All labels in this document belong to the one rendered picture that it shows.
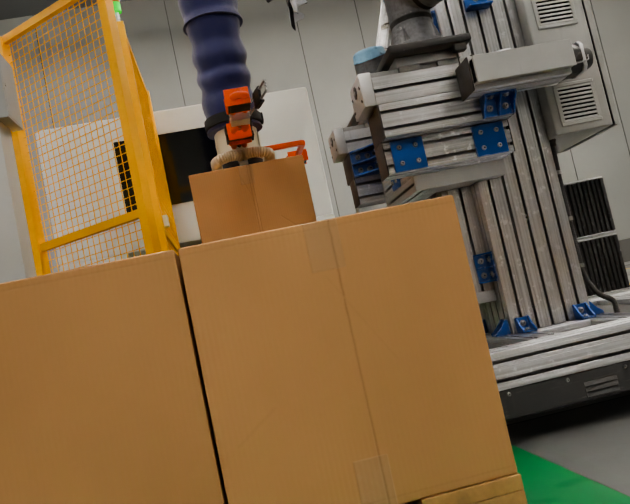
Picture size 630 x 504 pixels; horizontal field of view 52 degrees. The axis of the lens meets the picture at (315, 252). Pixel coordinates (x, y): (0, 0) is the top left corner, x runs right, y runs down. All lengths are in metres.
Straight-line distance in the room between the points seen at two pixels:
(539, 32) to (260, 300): 1.46
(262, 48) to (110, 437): 11.22
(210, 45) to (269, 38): 9.40
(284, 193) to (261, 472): 1.47
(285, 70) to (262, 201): 9.63
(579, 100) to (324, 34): 10.21
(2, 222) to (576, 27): 2.28
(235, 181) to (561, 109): 1.06
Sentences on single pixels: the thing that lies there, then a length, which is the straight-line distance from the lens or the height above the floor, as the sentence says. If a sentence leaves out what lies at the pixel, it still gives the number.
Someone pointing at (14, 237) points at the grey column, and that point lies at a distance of 2.98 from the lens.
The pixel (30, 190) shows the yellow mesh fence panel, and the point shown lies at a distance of 3.58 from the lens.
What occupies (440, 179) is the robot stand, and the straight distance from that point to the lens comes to 1.88.
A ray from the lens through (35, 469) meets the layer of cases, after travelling 0.94.
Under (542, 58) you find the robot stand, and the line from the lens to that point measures 1.79.
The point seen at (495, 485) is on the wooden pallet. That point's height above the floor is 0.14.
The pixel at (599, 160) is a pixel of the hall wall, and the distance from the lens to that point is 13.00.
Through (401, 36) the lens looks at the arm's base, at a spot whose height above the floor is 1.08.
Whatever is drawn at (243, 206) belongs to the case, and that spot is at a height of 0.81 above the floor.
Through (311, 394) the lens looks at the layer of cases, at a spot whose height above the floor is 0.31.
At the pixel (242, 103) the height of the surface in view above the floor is 1.05.
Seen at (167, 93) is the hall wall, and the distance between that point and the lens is 11.73.
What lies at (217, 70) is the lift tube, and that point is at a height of 1.38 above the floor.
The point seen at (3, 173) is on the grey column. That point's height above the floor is 1.24.
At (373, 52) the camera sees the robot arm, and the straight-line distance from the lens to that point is 2.35.
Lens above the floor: 0.43
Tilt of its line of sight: 4 degrees up
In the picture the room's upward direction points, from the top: 12 degrees counter-clockwise
